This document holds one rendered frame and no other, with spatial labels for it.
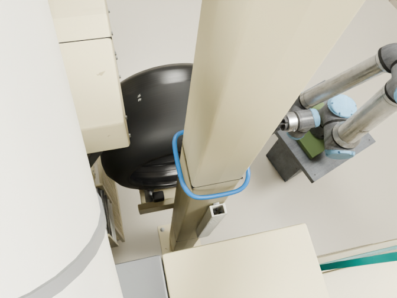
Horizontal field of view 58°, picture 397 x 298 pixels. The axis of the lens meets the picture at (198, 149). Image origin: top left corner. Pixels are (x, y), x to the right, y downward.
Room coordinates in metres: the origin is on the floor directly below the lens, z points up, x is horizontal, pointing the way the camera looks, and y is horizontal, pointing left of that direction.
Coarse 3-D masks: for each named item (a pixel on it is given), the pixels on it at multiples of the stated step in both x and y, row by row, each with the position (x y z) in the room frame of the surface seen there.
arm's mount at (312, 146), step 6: (312, 108) 1.21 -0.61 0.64; (318, 108) 1.22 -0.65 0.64; (306, 138) 1.00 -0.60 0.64; (312, 138) 1.01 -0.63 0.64; (318, 138) 1.02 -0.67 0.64; (300, 144) 0.97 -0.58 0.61; (306, 144) 0.96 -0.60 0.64; (312, 144) 0.97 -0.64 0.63; (318, 144) 0.99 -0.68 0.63; (306, 150) 0.93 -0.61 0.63; (312, 150) 0.94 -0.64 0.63; (318, 150) 0.95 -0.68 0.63; (312, 156) 0.90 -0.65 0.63
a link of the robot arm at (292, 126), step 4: (288, 112) 0.89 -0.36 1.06; (292, 112) 0.89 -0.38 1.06; (288, 116) 0.85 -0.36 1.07; (292, 116) 0.86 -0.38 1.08; (296, 116) 0.86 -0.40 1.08; (288, 120) 0.84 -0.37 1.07; (292, 120) 0.84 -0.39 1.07; (296, 120) 0.85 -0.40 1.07; (288, 124) 0.82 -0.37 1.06; (292, 124) 0.83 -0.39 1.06; (296, 124) 0.83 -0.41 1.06; (288, 128) 0.81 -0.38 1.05; (292, 128) 0.82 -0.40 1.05; (296, 128) 0.82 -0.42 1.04
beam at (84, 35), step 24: (48, 0) 0.58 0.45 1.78; (72, 0) 0.60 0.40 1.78; (96, 0) 0.62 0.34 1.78; (72, 24) 0.53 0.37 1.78; (96, 24) 0.55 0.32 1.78; (72, 48) 0.46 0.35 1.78; (96, 48) 0.48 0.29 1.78; (72, 72) 0.40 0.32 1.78; (96, 72) 0.42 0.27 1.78; (72, 96) 0.34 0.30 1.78; (96, 96) 0.36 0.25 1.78; (120, 96) 0.37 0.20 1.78; (96, 120) 0.30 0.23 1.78; (120, 120) 0.32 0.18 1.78; (96, 144) 0.28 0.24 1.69; (120, 144) 0.30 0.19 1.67
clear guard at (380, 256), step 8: (384, 248) 0.31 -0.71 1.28; (392, 248) 0.32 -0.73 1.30; (352, 256) 0.26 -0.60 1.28; (360, 256) 0.27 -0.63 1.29; (368, 256) 0.24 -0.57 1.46; (376, 256) 0.19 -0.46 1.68; (384, 256) 0.19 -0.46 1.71; (392, 256) 0.18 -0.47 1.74; (320, 264) 0.20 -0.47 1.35; (328, 264) 0.19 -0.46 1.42; (336, 264) 0.19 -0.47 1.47; (344, 264) 0.18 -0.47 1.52; (352, 264) 0.18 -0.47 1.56; (360, 264) 0.18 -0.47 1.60; (368, 264) 0.18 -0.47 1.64
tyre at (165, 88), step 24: (144, 72) 0.65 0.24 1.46; (168, 72) 0.66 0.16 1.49; (144, 96) 0.56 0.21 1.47; (168, 96) 0.57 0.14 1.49; (144, 120) 0.48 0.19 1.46; (168, 120) 0.49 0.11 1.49; (144, 144) 0.41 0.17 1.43; (168, 144) 0.42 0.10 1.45; (120, 168) 0.35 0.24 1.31; (144, 168) 0.48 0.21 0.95; (168, 168) 0.52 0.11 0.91
